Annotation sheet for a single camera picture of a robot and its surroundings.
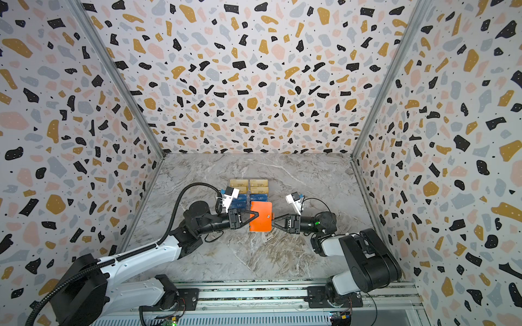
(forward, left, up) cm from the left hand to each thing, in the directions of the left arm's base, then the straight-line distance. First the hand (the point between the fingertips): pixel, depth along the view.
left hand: (260, 216), depth 67 cm
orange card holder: (0, -1, -4) cm, 4 cm away
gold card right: (+24, +2, -20) cm, 31 cm away
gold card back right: (+27, +2, -18) cm, 32 cm away
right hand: (-1, -4, -6) cm, 7 cm away
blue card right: (+21, +2, -22) cm, 31 cm away
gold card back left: (+27, +12, -18) cm, 34 cm away
